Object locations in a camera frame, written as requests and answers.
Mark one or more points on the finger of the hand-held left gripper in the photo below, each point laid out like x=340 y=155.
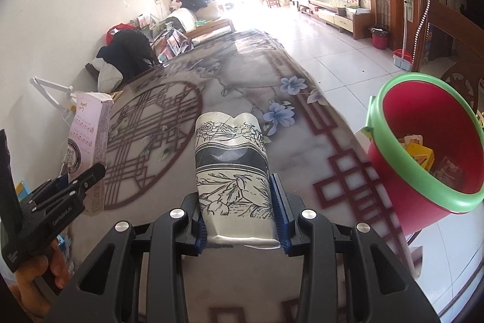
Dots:
x=63 y=179
x=92 y=175

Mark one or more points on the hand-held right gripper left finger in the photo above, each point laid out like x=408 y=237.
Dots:
x=200 y=236

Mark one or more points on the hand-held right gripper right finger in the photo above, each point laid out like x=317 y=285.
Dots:
x=278 y=209

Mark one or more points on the pink and white carton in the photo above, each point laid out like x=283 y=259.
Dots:
x=90 y=126

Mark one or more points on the floral printed paper cup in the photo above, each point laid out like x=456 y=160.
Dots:
x=230 y=171

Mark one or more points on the red bucket with green rim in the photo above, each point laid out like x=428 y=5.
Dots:
x=400 y=190

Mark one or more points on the yellow juice carton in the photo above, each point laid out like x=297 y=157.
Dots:
x=419 y=154

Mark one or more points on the person's left hand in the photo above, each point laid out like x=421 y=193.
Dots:
x=34 y=281

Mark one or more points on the white desk lamp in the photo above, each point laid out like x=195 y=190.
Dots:
x=49 y=84

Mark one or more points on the white bag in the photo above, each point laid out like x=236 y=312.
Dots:
x=109 y=75

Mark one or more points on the black jacket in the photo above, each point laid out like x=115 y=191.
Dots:
x=128 y=50

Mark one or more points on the red bag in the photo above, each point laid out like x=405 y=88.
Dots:
x=117 y=31

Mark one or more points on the stack of books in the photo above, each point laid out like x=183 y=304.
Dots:
x=170 y=41

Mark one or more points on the wooden sofa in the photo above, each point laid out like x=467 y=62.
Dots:
x=204 y=28

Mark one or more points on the dustpan with broom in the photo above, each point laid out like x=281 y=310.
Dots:
x=402 y=60

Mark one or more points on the red floor bin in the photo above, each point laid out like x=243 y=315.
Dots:
x=379 y=39

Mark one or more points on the television cabinet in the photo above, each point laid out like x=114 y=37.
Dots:
x=332 y=14

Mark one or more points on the carved wooden chair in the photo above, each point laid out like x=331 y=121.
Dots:
x=453 y=28

